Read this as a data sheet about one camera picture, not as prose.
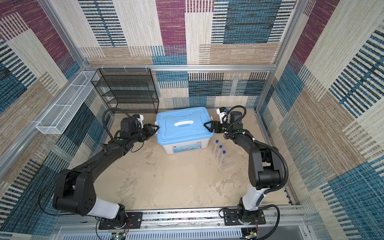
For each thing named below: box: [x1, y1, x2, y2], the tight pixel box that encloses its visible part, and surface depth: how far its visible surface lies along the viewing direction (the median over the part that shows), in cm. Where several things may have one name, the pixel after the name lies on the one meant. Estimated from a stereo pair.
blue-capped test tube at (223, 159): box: [221, 150, 227, 168], surface depth 91 cm
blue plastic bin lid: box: [156, 106, 214, 145], surface depth 91 cm
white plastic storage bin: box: [162, 138, 211, 154], surface depth 95 cm
